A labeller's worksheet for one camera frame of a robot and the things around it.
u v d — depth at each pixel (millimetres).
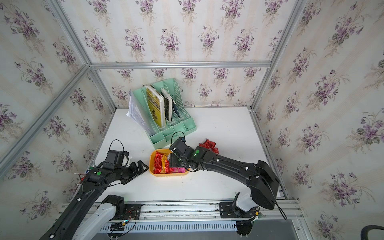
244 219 718
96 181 511
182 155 575
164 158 864
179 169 818
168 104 976
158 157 882
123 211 683
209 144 949
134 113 784
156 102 913
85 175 735
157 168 834
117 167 624
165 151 941
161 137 956
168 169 800
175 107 1029
